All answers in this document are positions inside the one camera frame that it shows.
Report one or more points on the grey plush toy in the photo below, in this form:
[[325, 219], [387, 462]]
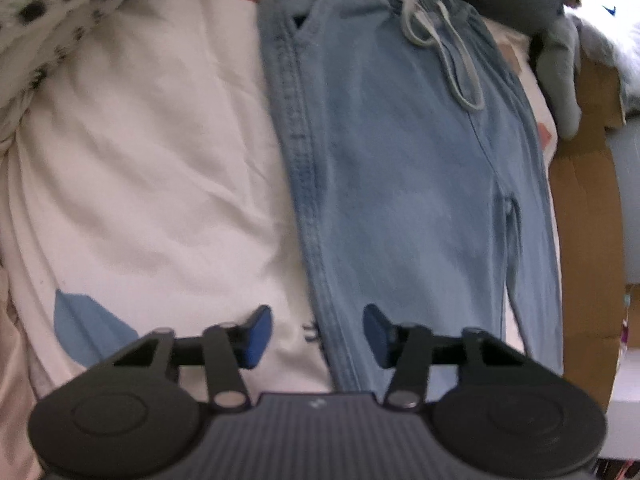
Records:
[[560, 75]]

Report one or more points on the white cloth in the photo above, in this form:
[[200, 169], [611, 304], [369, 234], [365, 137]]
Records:
[[607, 35]]

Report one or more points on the light blue denim jeans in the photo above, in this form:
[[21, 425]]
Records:
[[400, 160]]

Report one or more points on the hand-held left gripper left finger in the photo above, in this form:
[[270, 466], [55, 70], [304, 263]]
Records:
[[257, 335]]

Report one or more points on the white spotted plush toy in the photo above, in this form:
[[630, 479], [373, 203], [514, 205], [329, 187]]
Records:
[[55, 15]]

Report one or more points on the brown cardboard box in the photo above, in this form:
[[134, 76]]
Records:
[[585, 240]]

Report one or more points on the cream printed bedsheet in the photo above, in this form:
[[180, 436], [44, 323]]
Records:
[[150, 170]]

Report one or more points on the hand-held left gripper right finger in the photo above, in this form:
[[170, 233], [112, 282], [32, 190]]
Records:
[[377, 335]]

